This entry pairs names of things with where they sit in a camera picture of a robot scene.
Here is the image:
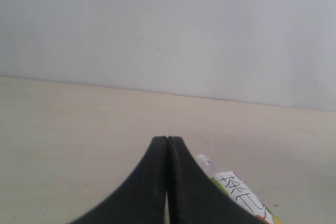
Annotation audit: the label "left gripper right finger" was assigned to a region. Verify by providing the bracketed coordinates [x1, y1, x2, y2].
[166, 136, 262, 224]

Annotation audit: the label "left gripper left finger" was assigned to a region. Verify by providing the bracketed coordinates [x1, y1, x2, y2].
[72, 136, 167, 224]

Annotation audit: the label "tea bottle with camel label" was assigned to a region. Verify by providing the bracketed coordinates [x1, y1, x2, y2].
[195, 154, 281, 223]

